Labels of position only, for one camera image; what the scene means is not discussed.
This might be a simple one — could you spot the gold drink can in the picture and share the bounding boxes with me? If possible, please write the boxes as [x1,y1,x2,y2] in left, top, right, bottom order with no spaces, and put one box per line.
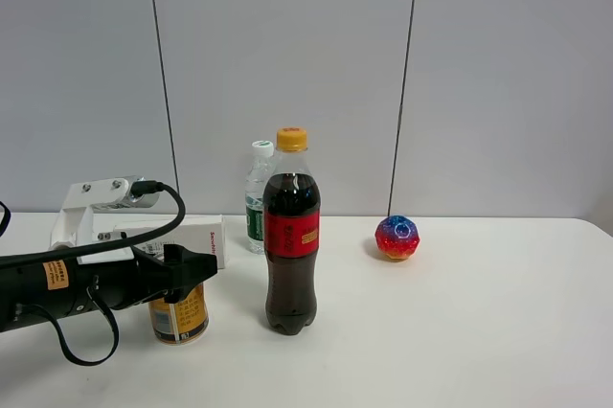
[148,283,209,345]

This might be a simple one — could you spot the cola bottle yellow cap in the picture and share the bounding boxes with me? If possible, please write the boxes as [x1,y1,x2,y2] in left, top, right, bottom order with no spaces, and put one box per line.
[263,127,321,335]

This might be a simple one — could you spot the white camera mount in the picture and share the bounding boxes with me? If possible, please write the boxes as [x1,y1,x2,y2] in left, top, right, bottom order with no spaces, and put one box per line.
[50,177,131,250]

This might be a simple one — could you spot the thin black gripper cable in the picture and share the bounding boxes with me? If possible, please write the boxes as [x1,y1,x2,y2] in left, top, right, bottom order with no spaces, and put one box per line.
[47,283,121,365]

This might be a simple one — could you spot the white cardboard box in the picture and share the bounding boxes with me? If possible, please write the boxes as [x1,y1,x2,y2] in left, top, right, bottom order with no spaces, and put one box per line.
[112,215,228,269]

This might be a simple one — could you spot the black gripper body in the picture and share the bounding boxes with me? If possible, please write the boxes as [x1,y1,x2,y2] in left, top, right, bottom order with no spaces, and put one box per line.
[122,247,192,307]

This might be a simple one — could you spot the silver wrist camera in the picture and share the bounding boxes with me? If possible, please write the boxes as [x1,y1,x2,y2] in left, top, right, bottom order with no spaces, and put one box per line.
[93,175,160,212]

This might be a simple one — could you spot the clear water bottle green label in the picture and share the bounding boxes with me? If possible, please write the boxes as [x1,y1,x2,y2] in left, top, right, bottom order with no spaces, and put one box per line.
[245,140,275,254]

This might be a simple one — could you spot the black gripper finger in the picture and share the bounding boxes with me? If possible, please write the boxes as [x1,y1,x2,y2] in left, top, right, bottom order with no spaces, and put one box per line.
[164,244,217,304]

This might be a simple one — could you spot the red blue glitter ball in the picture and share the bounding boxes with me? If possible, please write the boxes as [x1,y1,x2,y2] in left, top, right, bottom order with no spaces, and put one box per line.
[375,215,420,261]

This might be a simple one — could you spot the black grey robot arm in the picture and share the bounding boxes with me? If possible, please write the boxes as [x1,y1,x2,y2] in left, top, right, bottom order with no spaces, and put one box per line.
[1,244,217,331]

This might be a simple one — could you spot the thick black usb cable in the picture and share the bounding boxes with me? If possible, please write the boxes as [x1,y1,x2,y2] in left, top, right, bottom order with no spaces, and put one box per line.
[0,179,187,270]

